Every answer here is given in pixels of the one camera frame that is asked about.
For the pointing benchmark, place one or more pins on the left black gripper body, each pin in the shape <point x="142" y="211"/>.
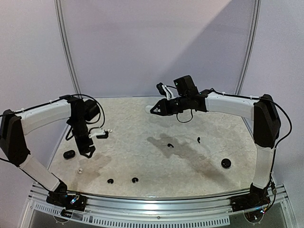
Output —
<point x="79" y="126"/>

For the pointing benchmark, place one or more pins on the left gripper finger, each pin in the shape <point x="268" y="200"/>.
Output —
<point x="85" y="154"/>
<point x="90" y="152"/>

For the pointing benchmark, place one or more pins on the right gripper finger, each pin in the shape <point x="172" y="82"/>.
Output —
<point x="161" y="106"/>
<point x="160" y="112"/>

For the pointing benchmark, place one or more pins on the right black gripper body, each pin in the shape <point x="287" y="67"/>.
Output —
<point x="166" y="107"/>

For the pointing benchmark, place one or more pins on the white earbud charging case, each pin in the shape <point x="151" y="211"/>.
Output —
<point x="150" y="109"/>

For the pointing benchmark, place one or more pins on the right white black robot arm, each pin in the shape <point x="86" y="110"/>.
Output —
<point x="261" y="110"/>

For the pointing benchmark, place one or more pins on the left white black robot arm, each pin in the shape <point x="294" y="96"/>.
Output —
<point x="17" y="126"/>

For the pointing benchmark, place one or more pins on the black oval charging case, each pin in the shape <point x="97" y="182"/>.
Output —
<point x="69" y="154"/>

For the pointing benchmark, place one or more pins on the black round charging case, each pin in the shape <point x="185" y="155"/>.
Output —
<point x="226" y="163"/>

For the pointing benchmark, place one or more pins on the black ear-hook earbud right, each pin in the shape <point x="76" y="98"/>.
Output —
<point x="135" y="180"/>

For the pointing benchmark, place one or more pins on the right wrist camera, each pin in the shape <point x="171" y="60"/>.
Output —
<point x="165" y="90"/>

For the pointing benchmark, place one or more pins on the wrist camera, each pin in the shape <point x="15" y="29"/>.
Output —
<point x="98" y="133"/>
<point x="165" y="90"/>

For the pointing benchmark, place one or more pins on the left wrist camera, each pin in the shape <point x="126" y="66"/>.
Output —
<point x="98" y="133"/>

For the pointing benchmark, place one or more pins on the right aluminium corner post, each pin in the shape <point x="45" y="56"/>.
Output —
<point x="249" y="47"/>

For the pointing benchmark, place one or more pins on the aluminium corner post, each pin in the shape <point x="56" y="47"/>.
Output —
<point x="249" y="47"/>
<point x="65" y="45"/>

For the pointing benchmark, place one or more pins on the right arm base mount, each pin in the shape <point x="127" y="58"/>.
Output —
<point x="256" y="197"/>

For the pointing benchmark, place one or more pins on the left aluminium corner post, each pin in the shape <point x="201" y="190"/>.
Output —
<point x="65" y="45"/>

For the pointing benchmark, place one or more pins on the aluminium front rail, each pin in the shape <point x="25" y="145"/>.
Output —
<point x="222" y="211"/>

